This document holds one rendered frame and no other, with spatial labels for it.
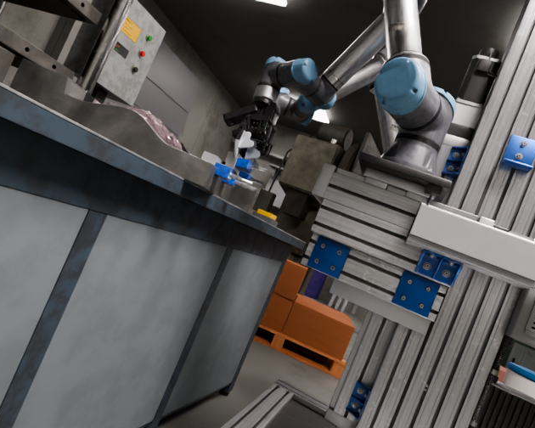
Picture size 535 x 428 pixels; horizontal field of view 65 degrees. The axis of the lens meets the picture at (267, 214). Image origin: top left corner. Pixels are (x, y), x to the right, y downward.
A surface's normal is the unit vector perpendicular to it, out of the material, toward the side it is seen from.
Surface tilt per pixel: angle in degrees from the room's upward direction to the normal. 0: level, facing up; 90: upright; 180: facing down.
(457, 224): 90
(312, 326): 90
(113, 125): 90
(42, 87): 90
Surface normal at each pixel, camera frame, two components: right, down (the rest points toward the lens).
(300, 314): -0.11, -0.10
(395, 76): -0.63, -0.18
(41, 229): 0.87, 0.35
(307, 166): -0.41, -0.19
